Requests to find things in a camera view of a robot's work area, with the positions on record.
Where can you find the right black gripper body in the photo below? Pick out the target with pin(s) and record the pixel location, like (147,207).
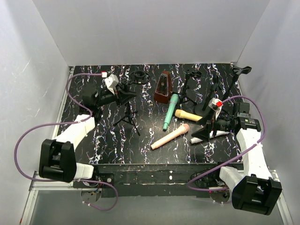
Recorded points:
(213,126)

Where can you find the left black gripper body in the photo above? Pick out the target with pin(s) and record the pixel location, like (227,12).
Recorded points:
(119,96)

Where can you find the pink microphone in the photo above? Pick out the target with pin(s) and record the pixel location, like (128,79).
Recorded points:
(174,134)

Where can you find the black round-base mic stand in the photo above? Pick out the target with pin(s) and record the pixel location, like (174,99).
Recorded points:
(202,109)

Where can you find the black tripod shock-mount stand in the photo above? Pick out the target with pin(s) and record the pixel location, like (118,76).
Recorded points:
(135,78)

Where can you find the yellow microphone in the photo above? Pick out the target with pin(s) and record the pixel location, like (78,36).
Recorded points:
(185,115)

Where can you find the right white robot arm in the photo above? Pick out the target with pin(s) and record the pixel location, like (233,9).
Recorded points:
(254,190)

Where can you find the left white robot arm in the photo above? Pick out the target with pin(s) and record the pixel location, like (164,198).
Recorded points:
(57,158)

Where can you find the small black tripod clip stand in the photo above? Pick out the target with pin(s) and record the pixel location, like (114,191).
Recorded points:
(183,98)

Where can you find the tall black clip stand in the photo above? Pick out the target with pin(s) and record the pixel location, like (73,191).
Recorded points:
(237,71)

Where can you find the white microphone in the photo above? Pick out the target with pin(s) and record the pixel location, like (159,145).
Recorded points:
(195,140)

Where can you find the brown metronome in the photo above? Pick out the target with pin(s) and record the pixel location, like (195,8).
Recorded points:
(164,88)

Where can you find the teal microphone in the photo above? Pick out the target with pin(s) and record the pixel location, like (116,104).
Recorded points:
(173,102)

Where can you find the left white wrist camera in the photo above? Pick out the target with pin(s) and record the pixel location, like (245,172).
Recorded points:
(111,82)

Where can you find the black front mounting rail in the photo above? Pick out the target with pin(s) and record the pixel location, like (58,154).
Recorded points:
(150,179)

